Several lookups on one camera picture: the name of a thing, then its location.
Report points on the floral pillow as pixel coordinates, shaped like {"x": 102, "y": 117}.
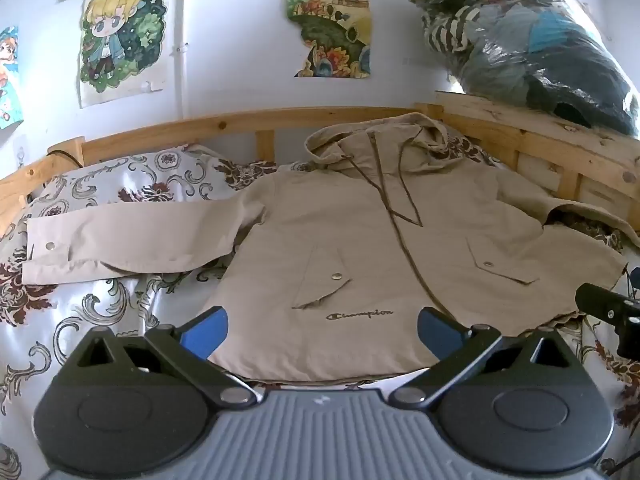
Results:
{"x": 125, "y": 175}

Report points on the wooden bed frame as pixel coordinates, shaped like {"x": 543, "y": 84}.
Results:
{"x": 200, "y": 122}

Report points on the cartoon character wall poster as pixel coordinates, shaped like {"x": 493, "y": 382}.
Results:
{"x": 122, "y": 35}

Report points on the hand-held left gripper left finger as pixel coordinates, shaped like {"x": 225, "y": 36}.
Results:
{"x": 206, "y": 332}

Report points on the landscape wall poster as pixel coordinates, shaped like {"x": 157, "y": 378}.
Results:
{"x": 332, "y": 20}

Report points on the plastic bag of clothes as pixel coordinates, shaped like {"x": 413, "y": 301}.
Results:
{"x": 530, "y": 50}

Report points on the floral bed sheet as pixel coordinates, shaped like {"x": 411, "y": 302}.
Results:
{"x": 125, "y": 305}

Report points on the beige hooded jacket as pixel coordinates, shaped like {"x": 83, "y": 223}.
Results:
{"x": 360, "y": 240}

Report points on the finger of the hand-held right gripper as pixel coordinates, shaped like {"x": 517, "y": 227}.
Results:
{"x": 597, "y": 301}

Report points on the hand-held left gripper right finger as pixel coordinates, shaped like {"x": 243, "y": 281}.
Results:
{"x": 436, "y": 334}

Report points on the white wall conduit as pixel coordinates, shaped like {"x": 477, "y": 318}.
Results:
{"x": 179, "y": 35}

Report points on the orange-haired figure wall poster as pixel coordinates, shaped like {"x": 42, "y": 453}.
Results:
{"x": 9, "y": 77}

